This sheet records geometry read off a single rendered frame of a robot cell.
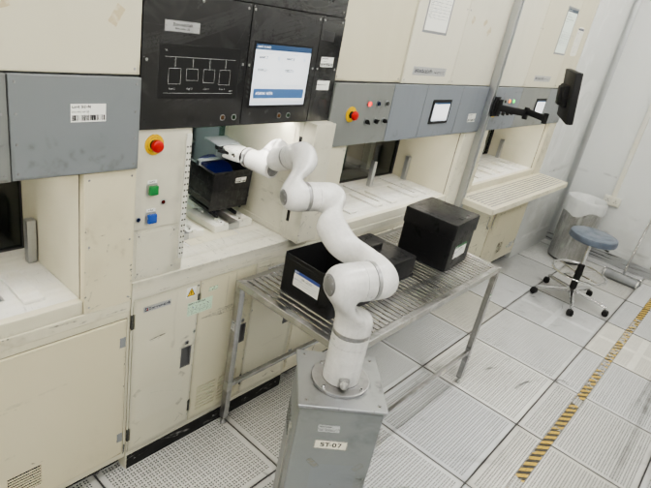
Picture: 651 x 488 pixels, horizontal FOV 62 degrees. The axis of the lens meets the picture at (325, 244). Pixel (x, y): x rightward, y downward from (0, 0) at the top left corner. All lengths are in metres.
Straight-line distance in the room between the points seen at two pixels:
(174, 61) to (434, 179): 2.21
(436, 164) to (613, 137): 2.68
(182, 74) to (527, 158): 3.62
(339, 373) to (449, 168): 2.09
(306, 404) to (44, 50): 1.19
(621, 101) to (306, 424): 4.79
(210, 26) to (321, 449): 1.36
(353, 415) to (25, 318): 1.02
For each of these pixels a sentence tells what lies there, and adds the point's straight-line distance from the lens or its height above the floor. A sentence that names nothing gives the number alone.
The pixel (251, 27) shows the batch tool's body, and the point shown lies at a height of 1.73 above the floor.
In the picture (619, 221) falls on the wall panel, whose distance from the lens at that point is 5.99.
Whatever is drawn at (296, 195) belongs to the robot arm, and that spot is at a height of 1.27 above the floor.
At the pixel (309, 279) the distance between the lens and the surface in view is 2.09.
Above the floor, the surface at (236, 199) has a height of 0.98.
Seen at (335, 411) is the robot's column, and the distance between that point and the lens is 1.72.
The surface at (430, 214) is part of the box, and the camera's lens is 2.68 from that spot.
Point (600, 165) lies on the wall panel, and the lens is 5.96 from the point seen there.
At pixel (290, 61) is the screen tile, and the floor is 1.63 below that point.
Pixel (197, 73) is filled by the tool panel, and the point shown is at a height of 1.58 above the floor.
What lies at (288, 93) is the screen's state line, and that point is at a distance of 2.12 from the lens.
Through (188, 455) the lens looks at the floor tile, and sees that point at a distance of 2.56.
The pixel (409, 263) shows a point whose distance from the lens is 2.52.
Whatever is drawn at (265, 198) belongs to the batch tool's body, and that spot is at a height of 1.00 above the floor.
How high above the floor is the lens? 1.85
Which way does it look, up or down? 24 degrees down
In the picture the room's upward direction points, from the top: 11 degrees clockwise
